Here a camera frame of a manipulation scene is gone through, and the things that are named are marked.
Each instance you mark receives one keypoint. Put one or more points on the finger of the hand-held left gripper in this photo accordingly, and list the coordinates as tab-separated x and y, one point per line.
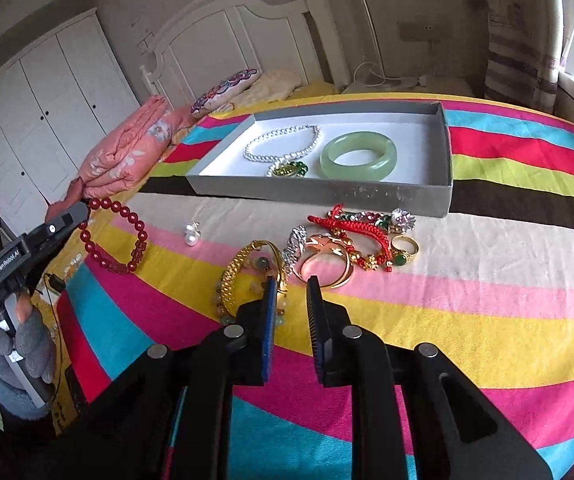
59	222

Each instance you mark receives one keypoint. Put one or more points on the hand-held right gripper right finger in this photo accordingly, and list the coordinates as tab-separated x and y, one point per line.
313	322

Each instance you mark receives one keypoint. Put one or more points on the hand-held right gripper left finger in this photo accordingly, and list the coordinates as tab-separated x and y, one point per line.
269	332

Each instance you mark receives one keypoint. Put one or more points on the rose gold bangle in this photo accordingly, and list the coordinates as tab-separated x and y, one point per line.
339	280

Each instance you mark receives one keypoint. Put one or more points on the pearl earrings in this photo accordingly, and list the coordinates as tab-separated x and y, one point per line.
192	239

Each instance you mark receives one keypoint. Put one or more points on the grey cardboard box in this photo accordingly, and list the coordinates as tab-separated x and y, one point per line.
317	195

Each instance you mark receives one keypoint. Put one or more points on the person's left hand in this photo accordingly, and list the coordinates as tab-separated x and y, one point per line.
32	345

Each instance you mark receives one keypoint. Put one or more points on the folded pink quilt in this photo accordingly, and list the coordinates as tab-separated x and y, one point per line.
117	155

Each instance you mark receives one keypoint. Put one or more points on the white wardrobe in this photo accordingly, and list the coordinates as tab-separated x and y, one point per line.
42	110

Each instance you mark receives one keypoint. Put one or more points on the striped blanket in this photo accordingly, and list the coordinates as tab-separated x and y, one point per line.
467	320

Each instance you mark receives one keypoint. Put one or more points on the green and gold pendant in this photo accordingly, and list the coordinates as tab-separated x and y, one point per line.
289	170

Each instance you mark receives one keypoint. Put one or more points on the green jade bangle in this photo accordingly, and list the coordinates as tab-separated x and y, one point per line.
332	165

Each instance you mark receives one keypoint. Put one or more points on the embroidered pillow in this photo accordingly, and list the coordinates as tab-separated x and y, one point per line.
227	87

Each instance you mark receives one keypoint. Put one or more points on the white headboard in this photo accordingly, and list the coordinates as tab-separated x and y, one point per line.
202	55

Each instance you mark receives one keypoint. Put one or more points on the cream floral pillow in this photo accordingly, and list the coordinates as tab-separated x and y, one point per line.
277	85

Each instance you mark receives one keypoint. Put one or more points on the white nightstand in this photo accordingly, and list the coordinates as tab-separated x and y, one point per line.
447	85

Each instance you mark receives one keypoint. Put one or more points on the white lamp pole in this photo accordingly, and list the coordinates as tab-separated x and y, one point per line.
369	30

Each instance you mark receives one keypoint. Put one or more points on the printed curtain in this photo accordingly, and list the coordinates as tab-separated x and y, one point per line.
512	50

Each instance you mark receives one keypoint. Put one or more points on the wall switch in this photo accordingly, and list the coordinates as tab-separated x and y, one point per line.
144	42

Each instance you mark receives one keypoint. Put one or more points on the wall socket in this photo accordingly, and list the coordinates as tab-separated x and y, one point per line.
419	31

